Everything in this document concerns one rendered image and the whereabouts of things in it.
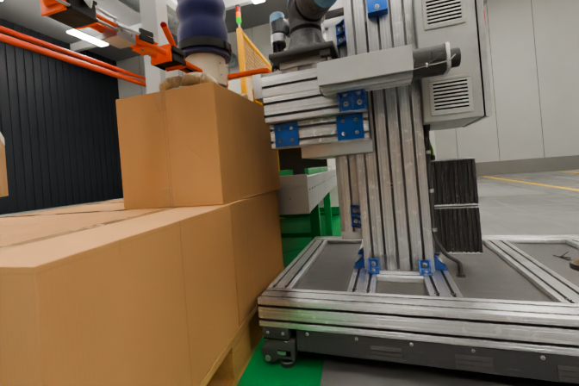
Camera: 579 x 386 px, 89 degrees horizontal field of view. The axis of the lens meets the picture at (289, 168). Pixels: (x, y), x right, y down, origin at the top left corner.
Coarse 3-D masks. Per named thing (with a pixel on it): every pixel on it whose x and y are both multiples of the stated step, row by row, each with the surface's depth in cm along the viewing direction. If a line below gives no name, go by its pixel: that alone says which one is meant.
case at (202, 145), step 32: (160, 96) 100; (192, 96) 97; (224, 96) 101; (128, 128) 104; (160, 128) 101; (192, 128) 97; (224, 128) 99; (256, 128) 127; (128, 160) 105; (160, 160) 101; (192, 160) 97; (224, 160) 98; (256, 160) 124; (128, 192) 105; (160, 192) 101; (192, 192) 98; (224, 192) 96; (256, 192) 121
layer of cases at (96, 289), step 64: (0, 256) 44; (64, 256) 41; (128, 256) 52; (192, 256) 72; (256, 256) 115; (0, 320) 38; (64, 320) 40; (128, 320) 51; (192, 320) 70; (0, 384) 39; (64, 384) 39; (128, 384) 50; (192, 384) 68
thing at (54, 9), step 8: (40, 0) 69; (64, 0) 67; (40, 8) 69; (48, 8) 68; (56, 8) 68; (64, 8) 67; (48, 16) 70; (56, 16) 70; (64, 16) 70; (72, 16) 71; (80, 16) 71; (72, 24) 74; (80, 24) 74; (88, 24) 74
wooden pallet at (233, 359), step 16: (256, 304) 111; (256, 320) 123; (240, 336) 95; (256, 336) 111; (224, 352) 83; (240, 352) 94; (224, 368) 89; (240, 368) 93; (208, 384) 87; (224, 384) 87
